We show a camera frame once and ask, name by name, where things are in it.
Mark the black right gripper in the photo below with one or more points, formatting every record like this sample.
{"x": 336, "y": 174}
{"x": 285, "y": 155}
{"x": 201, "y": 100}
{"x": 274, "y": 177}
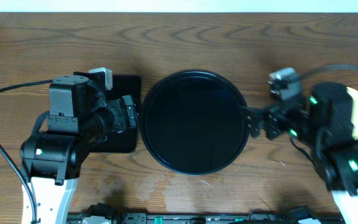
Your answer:
{"x": 275, "y": 116}

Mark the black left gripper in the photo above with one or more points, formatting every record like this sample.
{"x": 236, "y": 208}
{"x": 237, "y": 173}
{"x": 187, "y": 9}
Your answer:
{"x": 129, "y": 112}

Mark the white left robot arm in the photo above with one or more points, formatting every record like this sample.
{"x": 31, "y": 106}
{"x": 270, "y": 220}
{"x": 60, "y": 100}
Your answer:
{"x": 80, "y": 116}

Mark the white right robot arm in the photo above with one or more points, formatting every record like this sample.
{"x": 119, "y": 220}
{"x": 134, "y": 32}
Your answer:
{"x": 323, "y": 122}

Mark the black rectangular tray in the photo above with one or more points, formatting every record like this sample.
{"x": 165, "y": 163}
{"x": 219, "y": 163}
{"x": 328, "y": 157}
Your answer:
{"x": 121, "y": 142}

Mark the black round tray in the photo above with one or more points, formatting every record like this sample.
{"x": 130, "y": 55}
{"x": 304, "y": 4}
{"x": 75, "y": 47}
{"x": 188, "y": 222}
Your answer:
{"x": 191, "y": 122}

